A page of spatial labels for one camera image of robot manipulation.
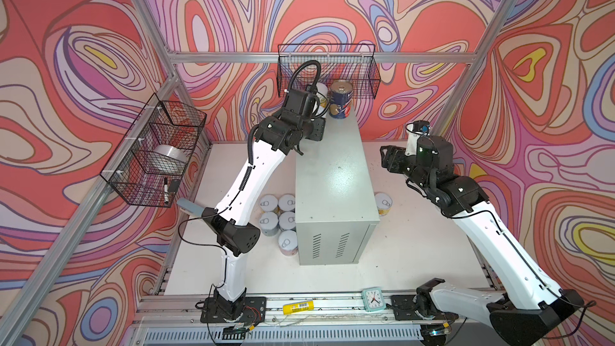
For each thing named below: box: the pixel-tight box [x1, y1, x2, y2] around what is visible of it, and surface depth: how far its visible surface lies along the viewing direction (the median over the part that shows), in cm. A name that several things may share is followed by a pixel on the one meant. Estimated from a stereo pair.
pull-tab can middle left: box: [258, 211, 280, 237], surface depth 88 cm
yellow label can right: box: [373, 191, 394, 217], surface depth 93 cm
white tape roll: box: [152, 144, 189, 165], surface depth 75 cm
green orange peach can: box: [312, 82, 329, 117], surface depth 79 cm
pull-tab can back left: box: [259, 194, 278, 213], surface depth 93 cm
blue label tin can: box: [329, 79, 354, 120], surface depth 77 cm
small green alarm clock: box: [361, 286, 386, 312], surface depth 75 cm
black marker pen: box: [163, 177, 169, 205], surface depth 73 cm
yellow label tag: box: [282, 300, 315, 316], surface depth 74 cm
